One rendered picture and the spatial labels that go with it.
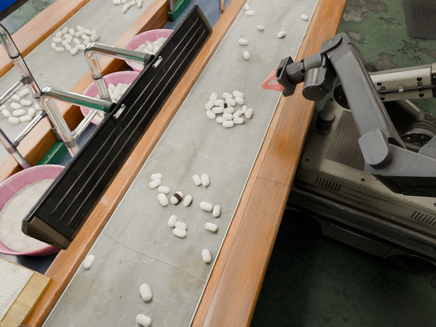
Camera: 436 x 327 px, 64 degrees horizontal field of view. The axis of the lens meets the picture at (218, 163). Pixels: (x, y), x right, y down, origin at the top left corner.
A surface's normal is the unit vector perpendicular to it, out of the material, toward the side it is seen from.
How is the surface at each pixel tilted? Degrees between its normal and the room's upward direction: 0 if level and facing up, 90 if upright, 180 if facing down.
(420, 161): 48
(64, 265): 0
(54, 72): 0
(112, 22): 0
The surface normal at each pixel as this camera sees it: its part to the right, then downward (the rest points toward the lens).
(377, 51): -0.02, -0.61
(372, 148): -0.75, -0.47
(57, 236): 0.78, -0.09
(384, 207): -0.39, 0.69
